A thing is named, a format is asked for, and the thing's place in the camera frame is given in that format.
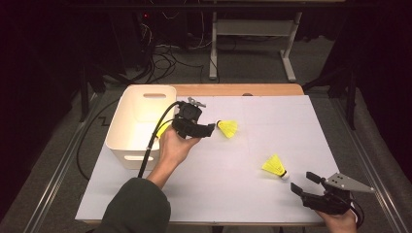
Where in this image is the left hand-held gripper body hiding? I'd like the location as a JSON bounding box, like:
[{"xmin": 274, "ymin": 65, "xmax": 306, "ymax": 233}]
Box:
[{"xmin": 171, "ymin": 96, "xmax": 207, "ymax": 140}]

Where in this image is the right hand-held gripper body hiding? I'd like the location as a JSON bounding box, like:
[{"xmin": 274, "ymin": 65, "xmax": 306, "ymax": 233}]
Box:
[{"xmin": 300, "ymin": 172, "xmax": 376, "ymax": 216}]

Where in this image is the yellow shuttlecock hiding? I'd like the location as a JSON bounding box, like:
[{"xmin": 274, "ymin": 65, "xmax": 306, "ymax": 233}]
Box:
[
  {"xmin": 155, "ymin": 122, "xmax": 173, "ymax": 140},
  {"xmin": 216, "ymin": 119, "xmax": 239, "ymax": 140},
  {"xmin": 260, "ymin": 153, "xmax": 291, "ymax": 181}
]

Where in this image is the white plastic bin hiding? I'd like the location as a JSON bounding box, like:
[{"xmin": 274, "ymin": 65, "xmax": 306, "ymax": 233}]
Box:
[{"xmin": 105, "ymin": 84, "xmax": 180, "ymax": 172}]

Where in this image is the person's right hand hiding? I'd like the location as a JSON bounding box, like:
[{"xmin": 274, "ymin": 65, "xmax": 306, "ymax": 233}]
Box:
[{"xmin": 315, "ymin": 208, "xmax": 359, "ymax": 233}]

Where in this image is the person's left hand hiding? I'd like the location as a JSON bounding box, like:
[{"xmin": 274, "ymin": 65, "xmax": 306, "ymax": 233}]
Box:
[{"xmin": 157, "ymin": 125, "xmax": 202, "ymax": 172}]

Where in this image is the dark metal stand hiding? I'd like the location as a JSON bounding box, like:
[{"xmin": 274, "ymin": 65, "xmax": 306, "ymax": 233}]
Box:
[
  {"xmin": 77, "ymin": 61, "xmax": 110, "ymax": 123},
  {"xmin": 302, "ymin": 62, "xmax": 361, "ymax": 131}
]

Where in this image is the black equipment tower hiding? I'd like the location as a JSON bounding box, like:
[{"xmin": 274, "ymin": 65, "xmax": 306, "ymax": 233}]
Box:
[{"xmin": 108, "ymin": 9, "xmax": 156, "ymax": 74}]

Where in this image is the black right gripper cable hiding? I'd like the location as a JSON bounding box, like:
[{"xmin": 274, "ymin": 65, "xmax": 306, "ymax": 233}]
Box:
[{"xmin": 349, "ymin": 197, "xmax": 365, "ymax": 229}]

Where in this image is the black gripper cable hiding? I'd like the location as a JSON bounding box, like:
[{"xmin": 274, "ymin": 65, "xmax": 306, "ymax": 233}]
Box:
[
  {"xmin": 76, "ymin": 98, "xmax": 183, "ymax": 182},
  {"xmin": 349, "ymin": 197, "xmax": 365, "ymax": 229}
]

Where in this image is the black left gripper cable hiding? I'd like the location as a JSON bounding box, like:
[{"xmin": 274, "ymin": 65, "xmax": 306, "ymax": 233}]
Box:
[{"xmin": 76, "ymin": 98, "xmax": 183, "ymax": 182}]

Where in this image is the metal floor rail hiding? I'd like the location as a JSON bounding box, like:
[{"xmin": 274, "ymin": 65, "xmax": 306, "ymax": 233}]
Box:
[
  {"xmin": 22, "ymin": 91, "xmax": 105, "ymax": 233},
  {"xmin": 328, "ymin": 96, "xmax": 404, "ymax": 233}
]

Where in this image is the bundle of floor cables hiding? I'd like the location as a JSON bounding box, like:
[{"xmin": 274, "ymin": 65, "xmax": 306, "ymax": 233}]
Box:
[{"xmin": 137, "ymin": 11, "xmax": 215, "ymax": 84}]

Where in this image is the white metal desk frame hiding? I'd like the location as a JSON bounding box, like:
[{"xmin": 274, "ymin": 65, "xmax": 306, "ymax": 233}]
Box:
[{"xmin": 208, "ymin": 11, "xmax": 304, "ymax": 83}]

